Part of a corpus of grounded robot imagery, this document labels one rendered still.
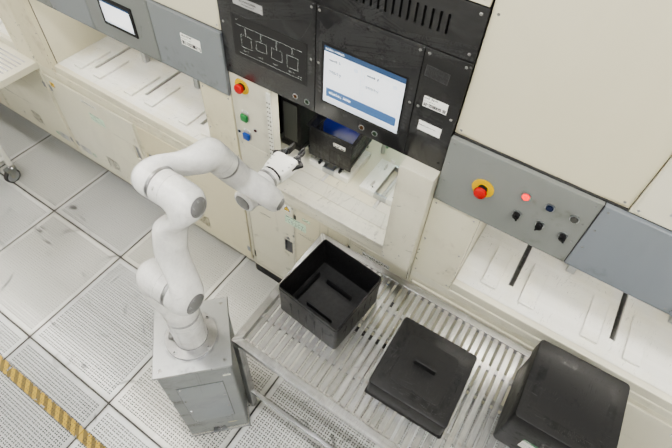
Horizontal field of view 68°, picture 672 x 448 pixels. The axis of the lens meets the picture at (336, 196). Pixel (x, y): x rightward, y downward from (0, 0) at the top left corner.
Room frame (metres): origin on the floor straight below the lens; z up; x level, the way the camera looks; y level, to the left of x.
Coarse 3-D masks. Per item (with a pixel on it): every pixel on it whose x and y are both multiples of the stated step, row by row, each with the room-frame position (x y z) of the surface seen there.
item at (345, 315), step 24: (312, 264) 1.05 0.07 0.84; (336, 264) 1.08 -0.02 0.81; (360, 264) 1.02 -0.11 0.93; (288, 288) 0.94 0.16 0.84; (312, 288) 0.99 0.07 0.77; (336, 288) 0.98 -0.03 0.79; (360, 288) 1.00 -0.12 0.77; (288, 312) 0.87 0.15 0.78; (312, 312) 0.80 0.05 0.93; (336, 312) 0.89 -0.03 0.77; (360, 312) 0.86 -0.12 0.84; (336, 336) 0.74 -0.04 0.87
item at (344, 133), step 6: (330, 120) 1.63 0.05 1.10; (324, 126) 1.64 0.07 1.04; (330, 126) 1.63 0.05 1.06; (336, 126) 1.61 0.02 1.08; (342, 126) 1.60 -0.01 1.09; (330, 132) 1.63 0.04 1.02; (336, 132) 1.62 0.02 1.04; (342, 132) 1.60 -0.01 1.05; (348, 132) 1.59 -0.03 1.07; (354, 132) 1.57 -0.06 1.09; (342, 138) 1.60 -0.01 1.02; (348, 138) 1.59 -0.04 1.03; (354, 138) 1.57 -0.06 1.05
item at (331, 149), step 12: (312, 120) 1.59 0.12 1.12; (324, 120) 1.65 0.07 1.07; (312, 132) 1.55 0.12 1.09; (324, 132) 1.52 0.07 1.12; (312, 144) 1.56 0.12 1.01; (324, 144) 1.53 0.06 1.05; (336, 144) 1.50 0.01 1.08; (348, 144) 1.47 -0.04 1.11; (360, 144) 1.53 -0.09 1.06; (324, 156) 1.53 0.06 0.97; (336, 156) 1.50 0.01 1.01; (348, 156) 1.47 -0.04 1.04; (348, 168) 1.48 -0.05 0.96
